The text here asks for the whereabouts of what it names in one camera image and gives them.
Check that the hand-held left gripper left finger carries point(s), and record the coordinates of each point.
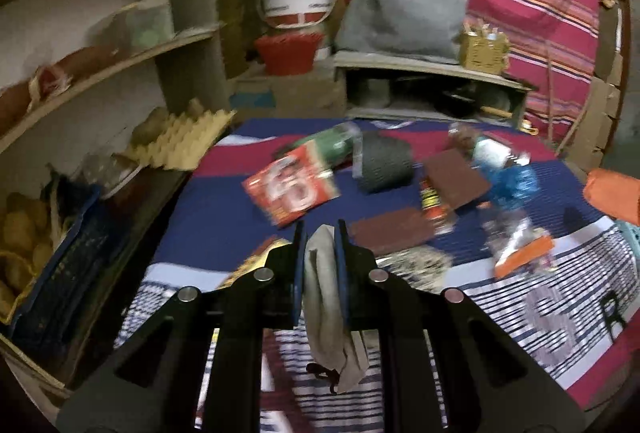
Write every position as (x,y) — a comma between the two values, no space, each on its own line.
(298,275)

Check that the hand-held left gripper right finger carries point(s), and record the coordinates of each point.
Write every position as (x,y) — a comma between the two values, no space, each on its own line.
(345,283)

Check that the grey cloth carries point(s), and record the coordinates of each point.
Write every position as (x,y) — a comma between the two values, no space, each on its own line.
(325,293)

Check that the light blue plastic basket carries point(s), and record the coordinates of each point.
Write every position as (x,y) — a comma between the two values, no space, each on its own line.
(631,238)

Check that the yellow flat packet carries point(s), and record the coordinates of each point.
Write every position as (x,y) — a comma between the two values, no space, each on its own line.
(260,249)

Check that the speckled foil wrapper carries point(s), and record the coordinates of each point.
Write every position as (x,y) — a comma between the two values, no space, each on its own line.
(415,263)

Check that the red snack packet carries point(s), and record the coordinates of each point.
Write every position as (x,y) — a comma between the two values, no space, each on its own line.
(290,185)

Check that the blue red striped blanket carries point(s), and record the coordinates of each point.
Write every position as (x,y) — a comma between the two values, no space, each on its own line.
(225,213)

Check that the orange snack packet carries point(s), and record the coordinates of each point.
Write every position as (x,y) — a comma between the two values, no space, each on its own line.
(435,208)

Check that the black paper cup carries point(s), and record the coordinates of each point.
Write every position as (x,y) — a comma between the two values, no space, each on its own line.
(385,163)

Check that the yellow egg tray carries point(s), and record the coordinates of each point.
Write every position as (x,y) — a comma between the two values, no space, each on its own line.
(185,138)

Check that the cardboard box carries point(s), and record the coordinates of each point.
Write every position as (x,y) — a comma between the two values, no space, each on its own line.
(300,95)

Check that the orange clear wrapper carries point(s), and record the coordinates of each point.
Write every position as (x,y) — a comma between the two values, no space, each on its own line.
(525,255)

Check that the clear jar with blue lid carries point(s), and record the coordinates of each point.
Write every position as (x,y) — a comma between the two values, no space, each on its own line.
(510,178)

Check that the red plastic basket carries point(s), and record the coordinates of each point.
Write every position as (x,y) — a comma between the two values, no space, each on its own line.
(287,53)

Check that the grey low shelf unit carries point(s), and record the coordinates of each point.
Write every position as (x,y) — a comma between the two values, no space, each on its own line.
(400,63)

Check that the blue plastic crate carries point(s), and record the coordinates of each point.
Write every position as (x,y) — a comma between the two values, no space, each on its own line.
(65,273)

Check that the wooden cutlery holder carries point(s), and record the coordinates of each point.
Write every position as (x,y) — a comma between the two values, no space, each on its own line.
(482,53)

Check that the grey cushion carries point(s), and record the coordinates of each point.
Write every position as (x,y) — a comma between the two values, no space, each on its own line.
(400,13)

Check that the pile of potatoes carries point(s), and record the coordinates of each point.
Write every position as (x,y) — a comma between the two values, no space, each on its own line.
(22,228)

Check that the orange cloth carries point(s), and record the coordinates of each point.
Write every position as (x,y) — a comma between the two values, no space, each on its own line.
(615,193)

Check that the wooden wall shelf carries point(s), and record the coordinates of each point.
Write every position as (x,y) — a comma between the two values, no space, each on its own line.
(189,3)

